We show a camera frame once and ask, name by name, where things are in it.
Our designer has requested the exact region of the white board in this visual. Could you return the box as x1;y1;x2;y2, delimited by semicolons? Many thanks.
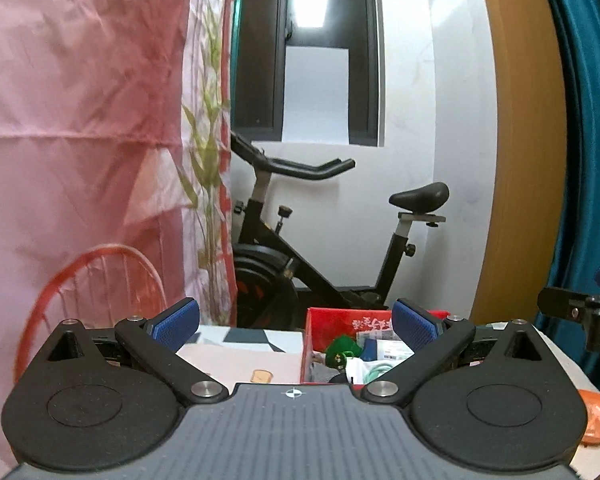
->
282;45;351;143

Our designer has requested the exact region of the wooden door panel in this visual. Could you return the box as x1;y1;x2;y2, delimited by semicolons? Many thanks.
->
472;0;568;326

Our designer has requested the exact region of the red strawberry print box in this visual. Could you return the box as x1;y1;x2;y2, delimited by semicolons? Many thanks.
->
300;307;448;386

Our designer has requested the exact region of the pink printed curtain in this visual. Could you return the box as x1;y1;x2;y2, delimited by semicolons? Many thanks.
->
0;0;241;480

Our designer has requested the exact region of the printed tablecloth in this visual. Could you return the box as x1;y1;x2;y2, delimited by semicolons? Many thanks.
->
175;322;600;480

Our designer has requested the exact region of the teal curtain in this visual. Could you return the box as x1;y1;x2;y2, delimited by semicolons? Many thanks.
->
535;0;600;396

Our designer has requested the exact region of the orange plastic object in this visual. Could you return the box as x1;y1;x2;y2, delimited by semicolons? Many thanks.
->
577;389;600;448

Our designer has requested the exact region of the black exercise bike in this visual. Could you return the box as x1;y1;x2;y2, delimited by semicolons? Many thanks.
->
230;130;451;328

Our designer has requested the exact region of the green tasselled fabric sachet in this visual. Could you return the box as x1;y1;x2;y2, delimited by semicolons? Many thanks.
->
325;335;363;368

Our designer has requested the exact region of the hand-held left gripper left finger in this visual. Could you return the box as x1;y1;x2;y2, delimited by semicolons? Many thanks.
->
30;297;228;406

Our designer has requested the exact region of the dark framed window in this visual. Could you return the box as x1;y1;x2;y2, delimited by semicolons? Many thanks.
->
230;0;386;148

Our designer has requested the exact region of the silver foil packet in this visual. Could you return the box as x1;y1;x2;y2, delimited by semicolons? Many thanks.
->
345;360;396;385

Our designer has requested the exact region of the blue and white packet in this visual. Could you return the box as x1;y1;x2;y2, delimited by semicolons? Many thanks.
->
362;337;416;363

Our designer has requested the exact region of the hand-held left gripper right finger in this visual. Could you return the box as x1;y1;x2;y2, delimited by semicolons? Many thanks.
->
361;297;563;406

